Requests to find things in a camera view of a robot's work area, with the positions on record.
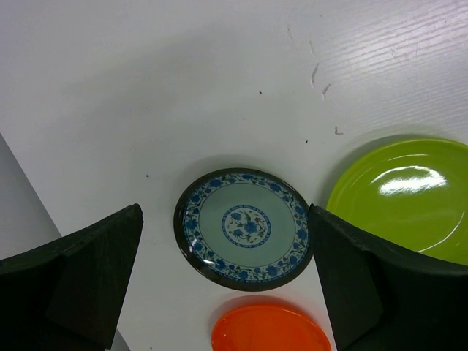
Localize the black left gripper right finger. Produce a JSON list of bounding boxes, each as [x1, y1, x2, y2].
[[309, 205, 467, 350]]

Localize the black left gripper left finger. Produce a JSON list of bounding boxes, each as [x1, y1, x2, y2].
[[1, 203, 143, 350]]

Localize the green plate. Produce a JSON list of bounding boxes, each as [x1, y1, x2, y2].
[[326, 138, 467, 265]]

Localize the orange plate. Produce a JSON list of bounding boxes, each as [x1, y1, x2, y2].
[[211, 300, 332, 351]]

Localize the blue floral plate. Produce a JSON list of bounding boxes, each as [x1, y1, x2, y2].
[[173, 168, 314, 292]]

